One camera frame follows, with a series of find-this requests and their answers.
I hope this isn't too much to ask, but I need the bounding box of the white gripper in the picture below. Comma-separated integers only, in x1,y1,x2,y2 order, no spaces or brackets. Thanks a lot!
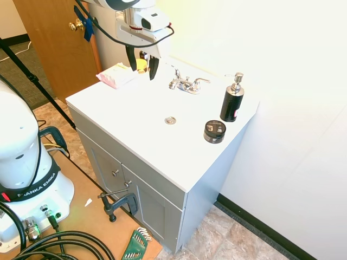
115,7,171,81

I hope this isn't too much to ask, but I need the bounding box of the black tripod stand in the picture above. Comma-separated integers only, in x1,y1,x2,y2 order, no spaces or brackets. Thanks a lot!
0,36,76,131

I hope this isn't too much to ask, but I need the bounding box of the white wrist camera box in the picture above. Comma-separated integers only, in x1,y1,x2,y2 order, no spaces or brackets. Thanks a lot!
134,7,170,33

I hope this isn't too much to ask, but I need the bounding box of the grey vanity cabinet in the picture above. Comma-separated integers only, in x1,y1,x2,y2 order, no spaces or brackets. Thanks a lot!
67,104,253,254

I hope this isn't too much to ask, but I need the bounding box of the thick black cable bundle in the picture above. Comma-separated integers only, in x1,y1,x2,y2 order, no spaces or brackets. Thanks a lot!
0,201,121,260

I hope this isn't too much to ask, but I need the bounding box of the black round jar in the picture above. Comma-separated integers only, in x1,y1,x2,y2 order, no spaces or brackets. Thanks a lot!
203,119,227,144

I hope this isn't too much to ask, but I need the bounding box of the brass door knob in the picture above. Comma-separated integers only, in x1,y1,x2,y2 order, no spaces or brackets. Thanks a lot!
68,18,86,33

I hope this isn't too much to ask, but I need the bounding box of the black metal C-clamp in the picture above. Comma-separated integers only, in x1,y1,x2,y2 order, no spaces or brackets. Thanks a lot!
98,188,139,223

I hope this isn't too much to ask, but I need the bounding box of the black baseboard strip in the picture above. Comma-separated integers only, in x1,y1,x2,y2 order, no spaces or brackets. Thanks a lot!
215,193,318,260

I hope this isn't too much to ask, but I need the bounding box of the yellow amber bottle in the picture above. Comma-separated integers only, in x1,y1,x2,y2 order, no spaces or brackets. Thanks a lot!
136,50,149,74

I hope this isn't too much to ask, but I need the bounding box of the chrome two-handle faucet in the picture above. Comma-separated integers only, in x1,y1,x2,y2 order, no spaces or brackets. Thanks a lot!
168,68,211,95

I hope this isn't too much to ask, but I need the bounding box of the wooden base board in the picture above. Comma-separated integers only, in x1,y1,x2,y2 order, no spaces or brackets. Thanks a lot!
24,151,164,260

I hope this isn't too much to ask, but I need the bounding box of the black soap dispenser chrome pump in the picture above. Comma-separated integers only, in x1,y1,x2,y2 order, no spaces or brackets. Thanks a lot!
219,72,246,123

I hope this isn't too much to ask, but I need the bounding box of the blue tape strip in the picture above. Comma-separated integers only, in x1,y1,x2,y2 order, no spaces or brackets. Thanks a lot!
73,5,95,43

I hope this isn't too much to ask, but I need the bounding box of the white sink vanity top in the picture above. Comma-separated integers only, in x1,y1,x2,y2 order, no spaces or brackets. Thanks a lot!
65,56,260,193

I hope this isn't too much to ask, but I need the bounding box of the pink white wipes pack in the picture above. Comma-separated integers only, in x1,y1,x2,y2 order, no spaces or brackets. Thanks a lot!
96,62,139,89

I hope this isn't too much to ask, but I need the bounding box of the brown wooden door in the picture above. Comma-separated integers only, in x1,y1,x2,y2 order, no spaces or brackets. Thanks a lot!
13,0,102,104

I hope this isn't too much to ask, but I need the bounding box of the green hex key set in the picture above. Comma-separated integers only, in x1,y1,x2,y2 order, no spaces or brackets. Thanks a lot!
119,227,150,260

